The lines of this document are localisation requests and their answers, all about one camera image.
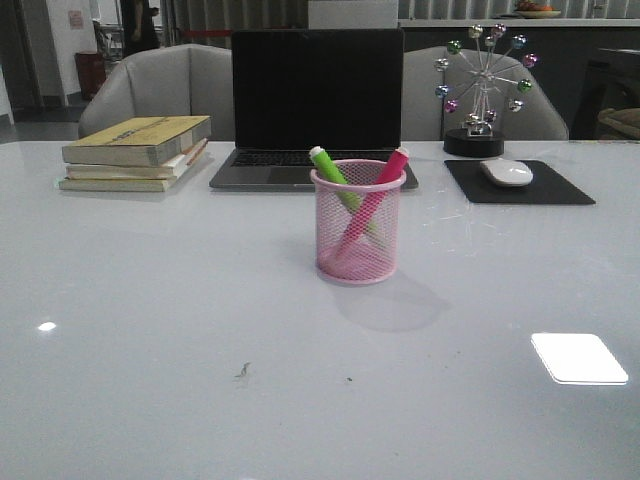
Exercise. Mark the green highlighter pen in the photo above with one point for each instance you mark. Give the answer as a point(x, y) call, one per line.
point(330, 172)

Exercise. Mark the pink highlighter pen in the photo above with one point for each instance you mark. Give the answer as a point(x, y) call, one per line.
point(391, 172)

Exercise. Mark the pink mesh pen holder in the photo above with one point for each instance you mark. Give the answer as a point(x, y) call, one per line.
point(364, 262)

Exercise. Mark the grey open laptop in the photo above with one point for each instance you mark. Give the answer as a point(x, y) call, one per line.
point(295, 89)

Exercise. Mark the middle white book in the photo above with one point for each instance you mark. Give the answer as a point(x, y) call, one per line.
point(174, 167)

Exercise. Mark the bottom yellow book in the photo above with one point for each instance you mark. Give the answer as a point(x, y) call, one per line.
point(117, 185)

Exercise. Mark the yellow book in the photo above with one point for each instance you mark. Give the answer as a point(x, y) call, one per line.
point(139, 141)
point(117, 185)

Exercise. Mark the white computer mouse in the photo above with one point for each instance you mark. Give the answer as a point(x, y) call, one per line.
point(507, 173)

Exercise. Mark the right grey armchair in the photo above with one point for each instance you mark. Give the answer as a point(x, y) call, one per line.
point(436, 97)

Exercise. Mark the grey armchair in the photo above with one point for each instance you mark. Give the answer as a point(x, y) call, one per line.
point(189, 79)
point(436, 97)

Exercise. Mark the top yellow book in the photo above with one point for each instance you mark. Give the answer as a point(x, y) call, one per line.
point(139, 141)

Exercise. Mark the left grey armchair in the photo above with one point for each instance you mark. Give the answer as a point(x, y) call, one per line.
point(189, 79)

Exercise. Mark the black mouse pad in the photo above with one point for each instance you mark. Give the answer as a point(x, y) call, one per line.
point(547, 187)

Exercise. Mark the ferris wheel desk toy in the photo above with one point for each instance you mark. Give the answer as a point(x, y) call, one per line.
point(476, 136)

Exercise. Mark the person in background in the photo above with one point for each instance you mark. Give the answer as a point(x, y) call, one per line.
point(138, 26)

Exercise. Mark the red trash bin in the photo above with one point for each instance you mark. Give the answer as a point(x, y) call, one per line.
point(91, 72)

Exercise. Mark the fruit bowl on counter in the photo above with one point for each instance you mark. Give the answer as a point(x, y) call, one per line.
point(535, 10)

